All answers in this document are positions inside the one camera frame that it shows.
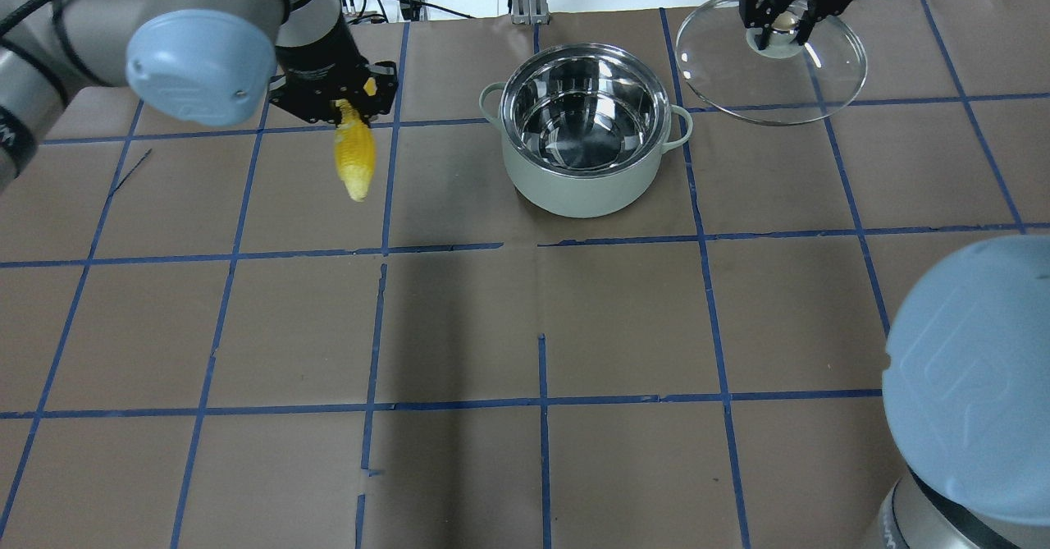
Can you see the pale green cooking pot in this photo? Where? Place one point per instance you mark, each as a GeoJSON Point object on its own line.
{"type": "Point", "coordinates": [584, 127]}

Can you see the glass pot lid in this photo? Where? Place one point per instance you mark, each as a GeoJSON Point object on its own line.
{"type": "Point", "coordinates": [763, 75]}

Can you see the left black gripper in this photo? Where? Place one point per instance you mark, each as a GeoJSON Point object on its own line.
{"type": "Point", "coordinates": [321, 55]}

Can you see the yellow corn cob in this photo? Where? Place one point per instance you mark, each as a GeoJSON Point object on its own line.
{"type": "Point", "coordinates": [354, 150]}

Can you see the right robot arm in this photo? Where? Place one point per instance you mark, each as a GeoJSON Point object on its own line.
{"type": "Point", "coordinates": [948, 197]}

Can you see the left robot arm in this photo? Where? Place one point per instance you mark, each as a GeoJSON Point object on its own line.
{"type": "Point", "coordinates": [211, 62]}

